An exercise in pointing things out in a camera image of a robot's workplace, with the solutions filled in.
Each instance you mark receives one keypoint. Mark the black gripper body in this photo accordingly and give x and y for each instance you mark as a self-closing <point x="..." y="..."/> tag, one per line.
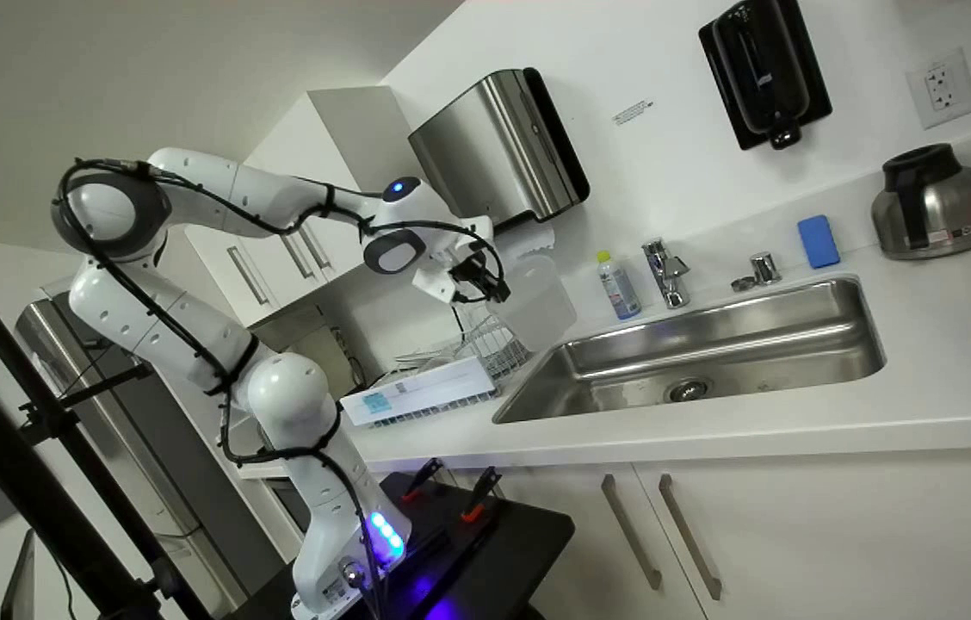
<point x="472" y="279"/>

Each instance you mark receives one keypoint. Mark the clear plastic jar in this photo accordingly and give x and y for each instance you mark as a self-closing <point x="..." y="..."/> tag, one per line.
<point x="537" y="299"/>

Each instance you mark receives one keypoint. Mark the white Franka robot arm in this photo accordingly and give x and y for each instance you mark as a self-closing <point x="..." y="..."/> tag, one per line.
<point x="291" y="396"/>

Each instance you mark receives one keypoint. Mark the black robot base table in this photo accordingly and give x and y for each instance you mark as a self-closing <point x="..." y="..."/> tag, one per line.
<point x="509" y="553"/>

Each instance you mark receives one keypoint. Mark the sink drain strainer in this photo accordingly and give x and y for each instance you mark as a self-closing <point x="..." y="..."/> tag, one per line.
<point x="690" y="391"/>

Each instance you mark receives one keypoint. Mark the stainless steel sink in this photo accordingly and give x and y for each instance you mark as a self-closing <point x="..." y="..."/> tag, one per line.
<point x="737" y="347"/>

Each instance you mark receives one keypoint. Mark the clear dish soap bottle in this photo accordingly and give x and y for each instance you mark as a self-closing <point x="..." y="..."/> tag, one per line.
<point x="621" y="290"/>

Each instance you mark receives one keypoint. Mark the stainless paper towel dispenser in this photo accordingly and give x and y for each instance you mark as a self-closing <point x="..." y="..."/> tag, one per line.
<point x="488" y="150"/>

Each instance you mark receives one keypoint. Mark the blue and white box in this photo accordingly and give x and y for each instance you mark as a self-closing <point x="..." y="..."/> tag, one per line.
<point x="417" y="394"/>

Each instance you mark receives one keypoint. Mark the chrome faucet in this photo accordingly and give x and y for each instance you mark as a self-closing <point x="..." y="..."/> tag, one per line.
<point x="665" y="274"/>

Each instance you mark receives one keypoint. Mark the red clamp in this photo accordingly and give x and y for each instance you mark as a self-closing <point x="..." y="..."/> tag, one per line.
<point x="420" y="480"/>
<point x="483" y="494"/>

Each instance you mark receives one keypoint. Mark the blue sponge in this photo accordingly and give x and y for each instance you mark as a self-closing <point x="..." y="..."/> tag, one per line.
<point x="821" y="243"/>

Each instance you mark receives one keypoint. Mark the stainless steel appliance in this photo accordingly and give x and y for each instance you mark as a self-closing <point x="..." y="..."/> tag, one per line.
<point x="163" y="460"/>

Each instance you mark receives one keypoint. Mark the steel coffee pot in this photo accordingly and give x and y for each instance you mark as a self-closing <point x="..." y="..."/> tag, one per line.
<point x="937" y="212"/>

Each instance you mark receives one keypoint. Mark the white wall cabinet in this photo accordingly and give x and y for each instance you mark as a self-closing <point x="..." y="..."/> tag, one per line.
<point x="337" y="131"/>

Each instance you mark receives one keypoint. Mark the black wall soap dispenser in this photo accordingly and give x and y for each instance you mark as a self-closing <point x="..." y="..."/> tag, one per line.
<point x="766" y="72"/>

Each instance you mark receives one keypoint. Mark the white wall power outlet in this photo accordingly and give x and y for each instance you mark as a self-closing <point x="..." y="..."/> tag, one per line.
<point x="945" y="86"/>

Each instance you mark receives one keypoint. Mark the black camera stand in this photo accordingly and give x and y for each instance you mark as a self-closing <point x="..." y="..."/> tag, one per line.
<point x="6" y="460"/>

